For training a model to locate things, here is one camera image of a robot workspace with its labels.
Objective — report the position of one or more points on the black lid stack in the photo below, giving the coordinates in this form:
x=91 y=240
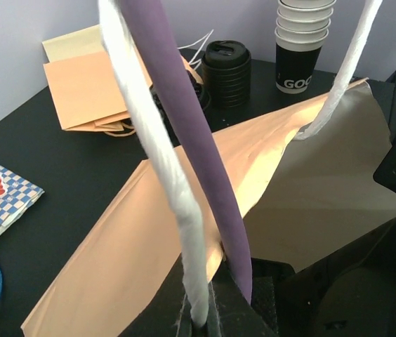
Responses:
x=183 y=111
x=226 y=72

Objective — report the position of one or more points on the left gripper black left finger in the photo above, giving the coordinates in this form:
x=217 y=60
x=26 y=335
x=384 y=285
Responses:
x=165 y=314

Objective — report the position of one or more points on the tan flat paper bag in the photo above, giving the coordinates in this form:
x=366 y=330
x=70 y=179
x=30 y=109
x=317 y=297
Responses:
x=82 y=42

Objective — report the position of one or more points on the orange kraft paper bag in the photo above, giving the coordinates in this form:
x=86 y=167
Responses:
x=118 y=268

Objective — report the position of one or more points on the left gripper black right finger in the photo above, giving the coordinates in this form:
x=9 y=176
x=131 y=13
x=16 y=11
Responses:
x=231 y=314

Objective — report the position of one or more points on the right stack of paper cups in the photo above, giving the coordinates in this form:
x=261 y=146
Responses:
x=301 y=30

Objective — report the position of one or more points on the black lid stack right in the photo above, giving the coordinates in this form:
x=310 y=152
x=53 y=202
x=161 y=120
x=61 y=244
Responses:
x=226 y=72

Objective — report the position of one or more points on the orange flat bag right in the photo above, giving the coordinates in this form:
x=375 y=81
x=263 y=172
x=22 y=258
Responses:
x=86 y=95

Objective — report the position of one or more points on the black lid stack left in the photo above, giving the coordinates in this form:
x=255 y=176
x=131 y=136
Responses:
x=183 y=111

